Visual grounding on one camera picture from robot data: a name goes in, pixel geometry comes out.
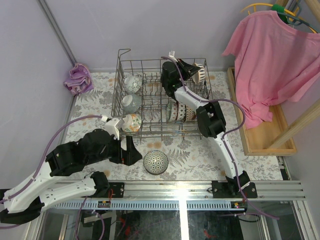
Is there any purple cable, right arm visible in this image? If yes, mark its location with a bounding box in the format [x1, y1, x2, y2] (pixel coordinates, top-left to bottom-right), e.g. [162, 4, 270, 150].
[161, 56, 281, 221]

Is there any black patterned bowl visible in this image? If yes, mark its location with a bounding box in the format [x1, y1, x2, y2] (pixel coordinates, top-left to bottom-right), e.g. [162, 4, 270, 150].
[143, 150, 169, 175]

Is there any grey dotted bowl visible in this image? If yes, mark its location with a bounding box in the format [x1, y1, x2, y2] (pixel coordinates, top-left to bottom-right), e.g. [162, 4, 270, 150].
[121, 94, 142, 114]

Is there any green diamond patterned bowl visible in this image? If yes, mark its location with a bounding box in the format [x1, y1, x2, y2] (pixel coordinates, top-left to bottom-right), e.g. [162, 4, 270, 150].
[166, 101, 176, 122]

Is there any floral table mat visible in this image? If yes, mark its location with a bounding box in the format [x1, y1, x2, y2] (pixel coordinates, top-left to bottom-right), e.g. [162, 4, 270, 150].
[65, 71, 283, 181]

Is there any grey wire dish rack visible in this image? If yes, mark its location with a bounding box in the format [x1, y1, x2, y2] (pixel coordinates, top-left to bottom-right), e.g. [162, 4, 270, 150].
[111, 48, 202, 139]

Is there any brown lattice patterned bowl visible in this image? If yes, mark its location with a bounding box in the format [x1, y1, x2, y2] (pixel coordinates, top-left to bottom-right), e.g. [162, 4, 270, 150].
[185, 106, 197, 122]

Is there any yellow floral bowl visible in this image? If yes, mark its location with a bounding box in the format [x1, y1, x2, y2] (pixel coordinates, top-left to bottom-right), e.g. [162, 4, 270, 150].
[121, 113, 142, 133]

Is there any cream bowl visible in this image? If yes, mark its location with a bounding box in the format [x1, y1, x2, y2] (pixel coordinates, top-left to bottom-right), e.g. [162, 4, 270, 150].
[193, 62, 206, 84]

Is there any corner aluminium post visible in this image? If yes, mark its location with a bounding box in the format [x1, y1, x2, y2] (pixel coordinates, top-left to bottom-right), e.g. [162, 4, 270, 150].
[36, 0, 77, 65]

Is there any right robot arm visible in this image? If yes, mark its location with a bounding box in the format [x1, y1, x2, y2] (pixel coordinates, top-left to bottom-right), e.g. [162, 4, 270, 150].
[160, 56, 251, 198]

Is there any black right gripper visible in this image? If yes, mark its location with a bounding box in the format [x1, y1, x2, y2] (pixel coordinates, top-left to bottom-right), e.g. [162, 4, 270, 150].
[175, 59, 202, 81]

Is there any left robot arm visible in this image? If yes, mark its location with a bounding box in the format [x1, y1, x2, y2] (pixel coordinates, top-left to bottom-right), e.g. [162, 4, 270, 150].
[0, 129, 143, 225]

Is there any wooden tray frame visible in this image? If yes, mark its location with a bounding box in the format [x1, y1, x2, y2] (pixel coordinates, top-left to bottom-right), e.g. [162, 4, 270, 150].
[226, 66, 298, 157]

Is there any slotted cable duct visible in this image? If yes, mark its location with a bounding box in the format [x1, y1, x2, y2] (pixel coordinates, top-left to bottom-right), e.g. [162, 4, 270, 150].
[54, 199, 246, 211]

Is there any aluminium frame rail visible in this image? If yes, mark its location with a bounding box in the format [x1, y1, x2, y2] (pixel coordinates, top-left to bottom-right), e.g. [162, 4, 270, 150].
[37, 179, 307, 201]

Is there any pink t-shirt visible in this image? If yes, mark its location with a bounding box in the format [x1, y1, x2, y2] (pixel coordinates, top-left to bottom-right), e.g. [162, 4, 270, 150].
[222, 10, 320, 129]

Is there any white wrist camera, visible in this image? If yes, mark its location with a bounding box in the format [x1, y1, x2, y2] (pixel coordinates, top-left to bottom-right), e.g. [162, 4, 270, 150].
[168, 50, 178, 63]
[101, 115, 125, 140]

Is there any yellow clothes hanger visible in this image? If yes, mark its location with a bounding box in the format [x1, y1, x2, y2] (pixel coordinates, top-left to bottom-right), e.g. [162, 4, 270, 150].
[240, 1, 320, 34]

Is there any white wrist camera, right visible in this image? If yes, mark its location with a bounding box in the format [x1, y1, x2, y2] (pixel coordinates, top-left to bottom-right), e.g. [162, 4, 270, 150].
[168, 50, 178, 63]

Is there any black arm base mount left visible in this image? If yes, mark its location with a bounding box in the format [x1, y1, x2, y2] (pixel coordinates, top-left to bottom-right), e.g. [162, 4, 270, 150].
[107, 182, 125, 199]

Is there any white wrist camera, left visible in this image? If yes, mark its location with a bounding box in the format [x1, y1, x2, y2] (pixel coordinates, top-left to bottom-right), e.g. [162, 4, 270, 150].
[101, 115, 125, 140]

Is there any teal clothes hanger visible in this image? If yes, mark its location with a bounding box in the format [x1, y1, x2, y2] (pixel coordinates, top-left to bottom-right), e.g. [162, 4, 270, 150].
[271, 2, 318, 33]

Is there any white bowl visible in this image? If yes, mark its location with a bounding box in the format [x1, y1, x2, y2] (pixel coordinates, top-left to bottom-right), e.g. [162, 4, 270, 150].
[171, 102, 181, 122]
[176, 102, 186, 122]

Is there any purple crumpled cloth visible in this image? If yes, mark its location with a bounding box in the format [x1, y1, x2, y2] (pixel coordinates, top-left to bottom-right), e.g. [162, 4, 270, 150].
[63, 63, 94, 96]

